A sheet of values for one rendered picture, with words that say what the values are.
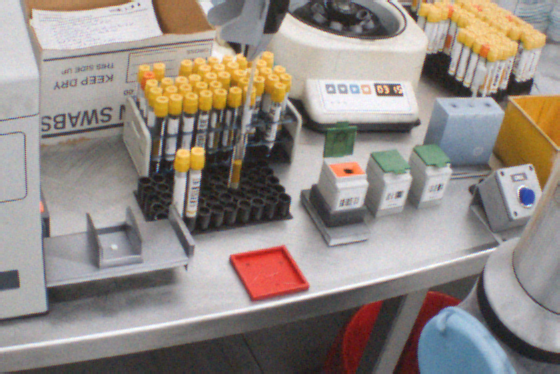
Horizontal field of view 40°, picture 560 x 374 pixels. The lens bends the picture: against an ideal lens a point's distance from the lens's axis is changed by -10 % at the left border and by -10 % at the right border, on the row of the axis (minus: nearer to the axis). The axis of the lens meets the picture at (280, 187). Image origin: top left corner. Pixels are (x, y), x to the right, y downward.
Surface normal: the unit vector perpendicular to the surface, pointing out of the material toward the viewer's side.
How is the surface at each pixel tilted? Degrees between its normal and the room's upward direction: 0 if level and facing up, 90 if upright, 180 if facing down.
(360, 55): 90
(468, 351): 97
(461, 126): 90
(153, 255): 0
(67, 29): 1
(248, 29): 92
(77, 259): 0
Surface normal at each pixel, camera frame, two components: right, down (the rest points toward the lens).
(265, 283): 0.16, -0.78
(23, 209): 0.40, 0.61
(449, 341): -0.85, 0.31
